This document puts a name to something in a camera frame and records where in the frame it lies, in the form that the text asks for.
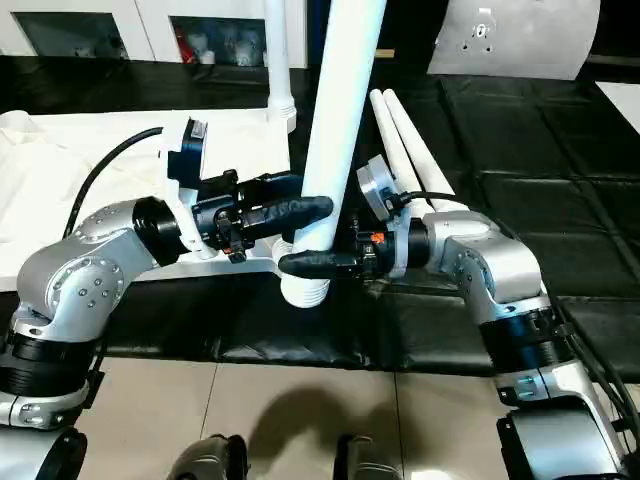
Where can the small white figurine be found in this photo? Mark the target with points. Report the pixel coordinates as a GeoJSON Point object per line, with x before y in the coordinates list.
{"type": "Point", "coordinates": [81, 51]}

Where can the black cabinet with gold label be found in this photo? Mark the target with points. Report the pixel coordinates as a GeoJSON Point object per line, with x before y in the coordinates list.
{"type": "Point", "coordinates": [410, 30]}

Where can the small white jar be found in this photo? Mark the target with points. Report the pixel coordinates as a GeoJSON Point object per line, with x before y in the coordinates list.
{"type": "Point", "coordinates": [207, 56]}

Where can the white plastic table leg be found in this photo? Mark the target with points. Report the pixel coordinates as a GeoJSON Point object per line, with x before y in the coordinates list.
{"type": "Point", "coordinates": [280, 60]}
{"type": "Point", "coordinates": [397, 135]}
{"type": "Point", "coordinates": [340, 100]}
{"type": "Point", "coordinates": [425, 150]}

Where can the white glass-door cabinet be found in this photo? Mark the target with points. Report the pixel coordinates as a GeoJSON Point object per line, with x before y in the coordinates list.
{"type": "Point", "coordinates": [145, 25]}

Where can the red bottle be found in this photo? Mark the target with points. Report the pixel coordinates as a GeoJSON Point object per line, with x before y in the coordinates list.
{"type": "Point", "coordinates": [187, 47]}

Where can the black padded work mat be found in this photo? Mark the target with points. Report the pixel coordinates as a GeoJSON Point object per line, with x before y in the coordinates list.
{"type": "Point", "coordinates": [525, 150]}

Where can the grey printed cushion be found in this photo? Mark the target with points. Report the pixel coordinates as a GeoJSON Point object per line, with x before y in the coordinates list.
{"type": "Point", "coordinates": [525, 45]}

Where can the white plastic table top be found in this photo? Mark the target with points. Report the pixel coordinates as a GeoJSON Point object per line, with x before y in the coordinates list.
{"type": "Point", "coordinates": [75, 150]}

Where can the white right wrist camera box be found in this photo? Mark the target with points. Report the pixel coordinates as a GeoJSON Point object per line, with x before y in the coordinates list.
{"type": "Point", "coordinates": [377, 185]}

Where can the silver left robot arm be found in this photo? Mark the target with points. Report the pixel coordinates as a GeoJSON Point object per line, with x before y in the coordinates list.
{"type": "Point", "coordinates": [75, 280]}

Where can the patterned white jar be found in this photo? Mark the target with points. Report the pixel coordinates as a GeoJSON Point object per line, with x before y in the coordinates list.
{"type": "Point", "coordinates": [245, 50]}

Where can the white flat board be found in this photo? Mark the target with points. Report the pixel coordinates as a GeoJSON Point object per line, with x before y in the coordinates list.
{"type": "Point", "coordinates": [625, 102]}

